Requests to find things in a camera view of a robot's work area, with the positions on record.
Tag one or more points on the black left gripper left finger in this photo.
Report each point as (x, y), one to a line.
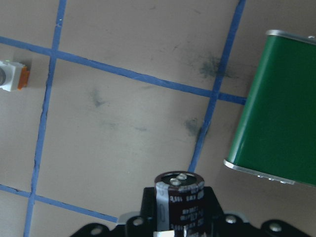
(149, 205)

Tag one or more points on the green push button switch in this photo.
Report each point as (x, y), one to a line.
(13, 75)

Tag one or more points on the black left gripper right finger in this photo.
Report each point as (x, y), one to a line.
(211, 205)

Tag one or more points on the black cylindrical capacitor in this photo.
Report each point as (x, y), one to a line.
(180, 203)

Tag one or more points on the green conveyor belt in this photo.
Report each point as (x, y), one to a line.
(276, 134)

